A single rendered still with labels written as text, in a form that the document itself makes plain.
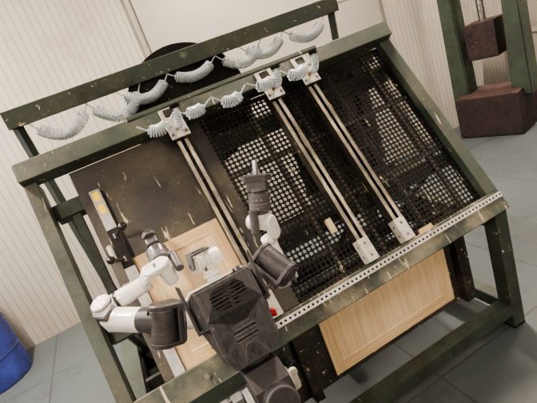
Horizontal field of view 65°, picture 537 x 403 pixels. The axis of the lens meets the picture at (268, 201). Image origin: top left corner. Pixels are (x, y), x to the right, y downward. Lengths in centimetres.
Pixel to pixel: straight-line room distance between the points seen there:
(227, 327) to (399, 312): 149
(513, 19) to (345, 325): 457
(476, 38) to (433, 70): 82
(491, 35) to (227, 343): 542
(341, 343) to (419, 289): 58
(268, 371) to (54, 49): 409
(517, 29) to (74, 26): 494
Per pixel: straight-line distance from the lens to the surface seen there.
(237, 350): 144
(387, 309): 263
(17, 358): 498
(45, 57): 494
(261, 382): 149
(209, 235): 210
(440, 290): 286
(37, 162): 227
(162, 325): 152
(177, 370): 202
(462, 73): 649
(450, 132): 269
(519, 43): 616
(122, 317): 163
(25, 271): 519
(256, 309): 141
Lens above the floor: 203
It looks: 19 degrees down
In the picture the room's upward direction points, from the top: 21 degrees counter-clockwise
